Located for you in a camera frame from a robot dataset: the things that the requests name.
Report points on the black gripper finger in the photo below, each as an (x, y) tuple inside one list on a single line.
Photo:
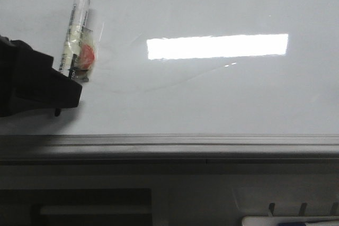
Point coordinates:
[(29, 82)]

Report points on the white black whiteboard marker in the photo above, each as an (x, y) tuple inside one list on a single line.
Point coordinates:
[(78, 55)]

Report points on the white whiteboard surface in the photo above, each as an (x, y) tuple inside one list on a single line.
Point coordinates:
[(191, 66)]

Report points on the white blue marker in tray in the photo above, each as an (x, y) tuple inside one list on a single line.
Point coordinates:
[(298, 220)]

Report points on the aluminium whiteboard frame rail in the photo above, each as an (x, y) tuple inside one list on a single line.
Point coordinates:
[(115, 147)]

